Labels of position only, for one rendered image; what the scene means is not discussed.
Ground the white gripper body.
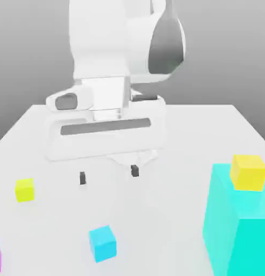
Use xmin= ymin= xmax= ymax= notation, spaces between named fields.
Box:
xmin=45 ymin=95 xmax=166 ymax=163

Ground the small lime cube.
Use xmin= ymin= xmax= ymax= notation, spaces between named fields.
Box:
xmin=15 ymin=178 xmax=36 ymax=203

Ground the small light blue cube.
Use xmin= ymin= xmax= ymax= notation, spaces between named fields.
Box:
xmin=88 ymin=225 xmax=117 ymax=264

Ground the small yellow cube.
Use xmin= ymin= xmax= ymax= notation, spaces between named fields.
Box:
xmin=229 ymin=154 xmax=265 ymax=192

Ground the large turquoise box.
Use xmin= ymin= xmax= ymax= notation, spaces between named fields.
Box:
xmin=202 ymin=163 xmax=265 ymax=276

